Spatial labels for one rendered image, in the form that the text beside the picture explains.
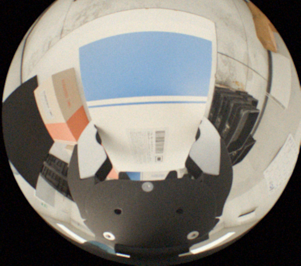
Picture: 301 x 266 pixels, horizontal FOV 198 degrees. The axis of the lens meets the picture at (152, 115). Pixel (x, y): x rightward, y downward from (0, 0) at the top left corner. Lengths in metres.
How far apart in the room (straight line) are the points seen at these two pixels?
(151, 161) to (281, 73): 2.49
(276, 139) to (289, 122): 0.52
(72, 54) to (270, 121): 2.76
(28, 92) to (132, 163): 0.41
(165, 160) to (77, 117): 0.20
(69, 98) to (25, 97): 0.25
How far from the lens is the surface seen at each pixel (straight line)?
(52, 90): 0.21
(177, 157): 0.15
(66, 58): 0.27
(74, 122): 0.23
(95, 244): 0.27
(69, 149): 0.29
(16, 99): 0.41
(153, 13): 0.22
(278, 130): 2.57
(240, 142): 1.00
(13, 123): 0.40
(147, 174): 0.34
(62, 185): 0.65
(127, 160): 0.15
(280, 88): 2.43
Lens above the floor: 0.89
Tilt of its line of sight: 58 degrees down
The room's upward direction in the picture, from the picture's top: 175 degrees clockwise
